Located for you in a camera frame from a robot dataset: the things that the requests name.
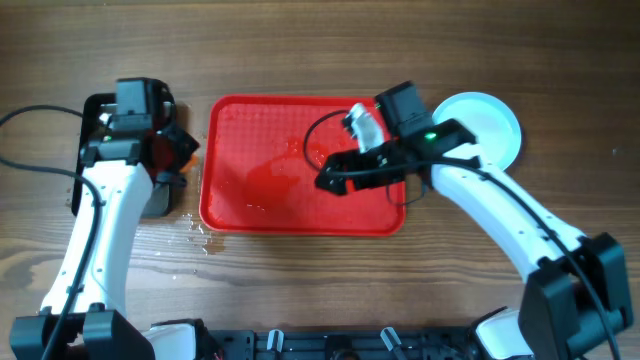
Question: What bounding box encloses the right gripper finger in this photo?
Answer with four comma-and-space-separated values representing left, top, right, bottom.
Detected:
314, 168, 355, 196
323, 150, 364, 171

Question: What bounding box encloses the white plate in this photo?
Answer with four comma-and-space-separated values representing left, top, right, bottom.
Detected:
433, 92, 523, 170

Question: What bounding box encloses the green and orange sponge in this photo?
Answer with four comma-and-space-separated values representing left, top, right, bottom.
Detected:
180, 154, 199, 174

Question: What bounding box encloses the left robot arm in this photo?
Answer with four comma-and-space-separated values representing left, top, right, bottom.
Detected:
9, 124, 208, 359

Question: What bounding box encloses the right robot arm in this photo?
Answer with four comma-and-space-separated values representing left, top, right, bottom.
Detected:
315, 120, 633, 359

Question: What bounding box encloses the black tray with water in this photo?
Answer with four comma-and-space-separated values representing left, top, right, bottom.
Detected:
75, 93, 173, 218

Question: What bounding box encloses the red plastic serving tray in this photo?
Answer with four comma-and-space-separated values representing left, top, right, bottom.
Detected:
199, 95, 406, 236

